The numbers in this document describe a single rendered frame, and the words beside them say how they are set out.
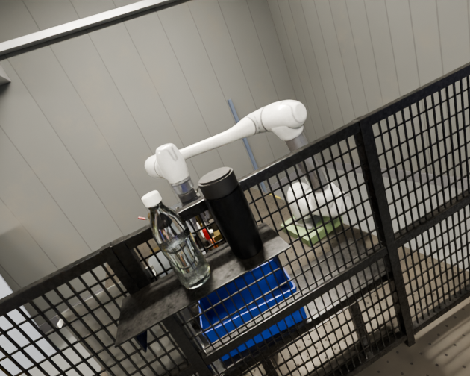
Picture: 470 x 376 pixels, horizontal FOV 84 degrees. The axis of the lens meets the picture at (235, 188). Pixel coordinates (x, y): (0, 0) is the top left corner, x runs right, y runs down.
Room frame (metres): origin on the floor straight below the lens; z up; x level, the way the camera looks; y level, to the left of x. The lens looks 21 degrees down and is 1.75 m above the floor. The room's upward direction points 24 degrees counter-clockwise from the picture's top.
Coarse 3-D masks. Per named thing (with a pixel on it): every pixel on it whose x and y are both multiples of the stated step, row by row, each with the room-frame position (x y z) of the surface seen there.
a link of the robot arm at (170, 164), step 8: (168, 144) 1.09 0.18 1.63; (160, 152) 1.06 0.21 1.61; (168, 152) 1.05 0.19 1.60; (176, 152) 1.07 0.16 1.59; (160, 160) 1.06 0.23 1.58; (168, 160) 1.05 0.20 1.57; (176, 160) 1.05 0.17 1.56; (184, 160) 1.09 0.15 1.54; (160, 168) 1.07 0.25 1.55; (168, 168) 1.05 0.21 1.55; (176, 168) 1.05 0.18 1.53; (184, 168) 1.07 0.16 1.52; (160, 176) 1.13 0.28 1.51; (168, 176) 1.06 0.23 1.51; (176, 176) 1.05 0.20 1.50; (184, 176) 1.06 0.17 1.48
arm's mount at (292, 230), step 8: (320, 224) 1.42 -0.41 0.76; (328, 224) 1.38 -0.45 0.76; (336, 224) 1.40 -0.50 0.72; (296, 232) 1.45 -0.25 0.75; (304, 232) 1.41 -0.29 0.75; (312, 232) 1.38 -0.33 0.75; (320, 232) 1.35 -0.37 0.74; (328, 232) 1.37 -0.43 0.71; (304, 240) 1.36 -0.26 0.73; (312, 240) 1.33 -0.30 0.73
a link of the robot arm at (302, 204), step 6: (294, 186) 1.52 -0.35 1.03; (300, 186) 1.47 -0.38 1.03; (306, 186) 1.47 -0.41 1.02; (288, 192) 1.51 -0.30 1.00; (300, 192) 1.44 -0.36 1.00; (306, 192) 1.44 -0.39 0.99; (288, 198) 1.51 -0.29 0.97; (294, 198) 1.46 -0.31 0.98; (294, 204) 1.46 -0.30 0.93; (300, 204) 1.43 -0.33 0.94; (306, 204) 1.40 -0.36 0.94; (294, 210) 1.48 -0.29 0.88; (306, 210) 1.41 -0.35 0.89; (300, 216) 1.46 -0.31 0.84; (306, 216) 1.45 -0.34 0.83
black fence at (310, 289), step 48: (432, 96) 0.65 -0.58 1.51; (432, 144) 0.66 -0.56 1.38; (384, 192) 0.62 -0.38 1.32; (144, 240) 0.51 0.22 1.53; (336, 240) 0.60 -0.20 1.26; (384, 240) 0.61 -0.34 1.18; (432, 240) 0.65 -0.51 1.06; (48, 288) 0.48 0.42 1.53; (96, 336) 0.49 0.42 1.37; (192, 336) 0.52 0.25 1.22; (240, 336) 0.53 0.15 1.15; (336, 336) 0.58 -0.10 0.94
